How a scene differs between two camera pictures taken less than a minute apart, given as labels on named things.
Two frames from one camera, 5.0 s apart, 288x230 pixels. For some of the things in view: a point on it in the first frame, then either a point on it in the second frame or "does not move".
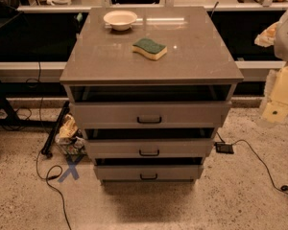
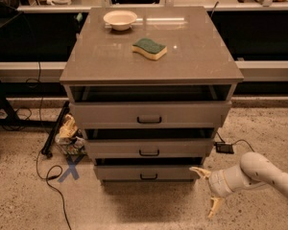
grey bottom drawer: (151, 172) does not move
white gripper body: (287, 38) → (216, 183)
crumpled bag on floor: (70, 137) does not move
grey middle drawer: (148, 148) does not move
